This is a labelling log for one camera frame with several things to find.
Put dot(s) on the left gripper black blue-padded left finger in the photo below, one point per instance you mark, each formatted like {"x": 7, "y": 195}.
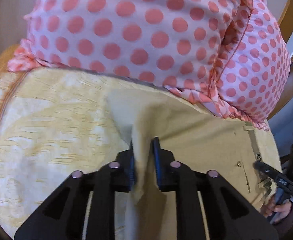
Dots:
{"x": 82, "y": 206}

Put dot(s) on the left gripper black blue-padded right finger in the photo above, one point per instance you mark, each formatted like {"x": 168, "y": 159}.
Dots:
{"x": 207, "y": 205}

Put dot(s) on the beige khaki pants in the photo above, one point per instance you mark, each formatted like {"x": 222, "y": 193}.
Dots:
{"x": 197, "y": 139}

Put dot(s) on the person's right hand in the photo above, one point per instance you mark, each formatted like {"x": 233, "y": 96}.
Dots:
{"x": 280, "y": 211}

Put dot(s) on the orange yellow patterned bedspread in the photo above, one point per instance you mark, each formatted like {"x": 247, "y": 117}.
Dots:
{"x": 52, "y": 122}

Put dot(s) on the pink polka dot lower pillow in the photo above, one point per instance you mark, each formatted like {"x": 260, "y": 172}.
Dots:
{"x": 250, "y": 69}

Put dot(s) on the pink polka dot pillow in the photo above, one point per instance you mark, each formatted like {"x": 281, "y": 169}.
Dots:
{"x": 250, "y": 69}
{"x": 171, "y": 43}

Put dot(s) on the pink polka dot upper pillow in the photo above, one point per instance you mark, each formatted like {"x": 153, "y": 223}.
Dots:
{"x": 171, "y": 43}

